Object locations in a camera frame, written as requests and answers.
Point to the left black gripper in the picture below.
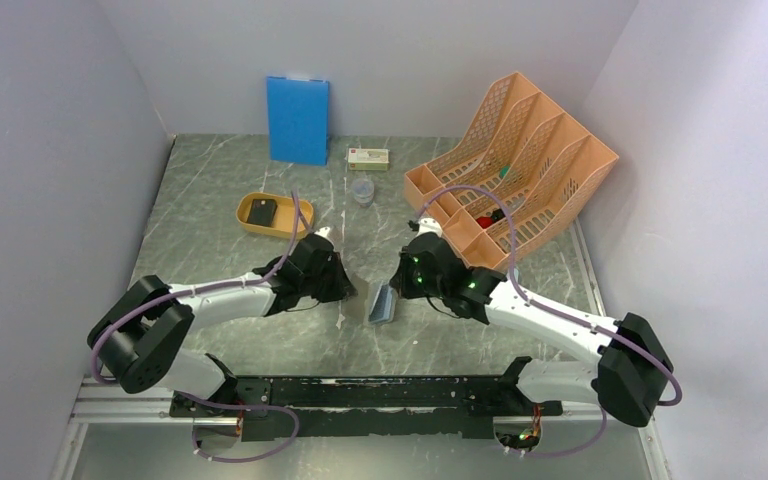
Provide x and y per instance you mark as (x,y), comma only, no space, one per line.
(343,287)

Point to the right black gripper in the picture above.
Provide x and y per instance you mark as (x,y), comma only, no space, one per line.
(401,281)

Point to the grey card holder wallet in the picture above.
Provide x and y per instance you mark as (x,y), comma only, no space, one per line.
(381,305)

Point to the yellow oval tray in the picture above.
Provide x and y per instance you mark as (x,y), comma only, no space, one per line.
(284,218)

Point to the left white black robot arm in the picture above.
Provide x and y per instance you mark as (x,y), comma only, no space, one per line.
(138,343)

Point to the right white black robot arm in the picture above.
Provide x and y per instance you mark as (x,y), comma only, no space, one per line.
(617,364)

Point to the black credit card stack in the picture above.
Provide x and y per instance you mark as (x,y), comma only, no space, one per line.
(262,212)

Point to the red black object in rack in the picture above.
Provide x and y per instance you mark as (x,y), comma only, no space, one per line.
(488,220)

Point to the small clear plastic cup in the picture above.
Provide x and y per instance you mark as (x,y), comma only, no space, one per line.
(363,191)

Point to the small white red box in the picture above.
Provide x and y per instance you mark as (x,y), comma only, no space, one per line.
(367,159)

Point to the orange file organizer rack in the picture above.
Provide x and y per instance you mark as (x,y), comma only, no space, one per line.
(556,165)

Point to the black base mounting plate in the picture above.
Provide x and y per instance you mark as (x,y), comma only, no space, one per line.
(270,408)

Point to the blue board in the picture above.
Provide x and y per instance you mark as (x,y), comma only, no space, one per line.
(298,115)

